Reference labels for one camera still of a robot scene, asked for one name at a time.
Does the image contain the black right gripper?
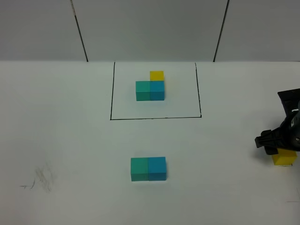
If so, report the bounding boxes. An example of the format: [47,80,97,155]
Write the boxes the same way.
[255,89,300,155]

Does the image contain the template blue cube block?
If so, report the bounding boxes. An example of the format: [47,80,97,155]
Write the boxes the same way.
[150,81,165,101]

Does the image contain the template yellow cube block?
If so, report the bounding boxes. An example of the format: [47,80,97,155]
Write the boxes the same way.
[150,71,165,81]

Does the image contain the loose green cube block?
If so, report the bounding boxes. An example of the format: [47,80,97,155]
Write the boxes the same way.
[130,157,149,181]

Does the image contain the template green cube block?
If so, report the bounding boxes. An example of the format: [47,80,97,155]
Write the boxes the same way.
[135,81,150,101]

